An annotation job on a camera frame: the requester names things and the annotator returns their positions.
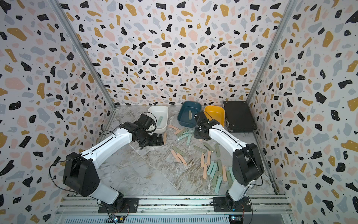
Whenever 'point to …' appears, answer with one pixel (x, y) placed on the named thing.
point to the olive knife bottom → (219, 162)
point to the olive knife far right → (217, 150)
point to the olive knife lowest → (214, 182)
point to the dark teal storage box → (186, 111)
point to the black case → (239, 117)
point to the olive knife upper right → (193, 136)
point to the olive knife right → (209, 147)
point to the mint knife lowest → (218, 184)
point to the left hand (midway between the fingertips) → (159, 142)
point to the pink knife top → (174, 127)
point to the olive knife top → (183, 130)
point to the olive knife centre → (201, 150)
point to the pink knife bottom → (205, 171)
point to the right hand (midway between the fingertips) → (200, 133)
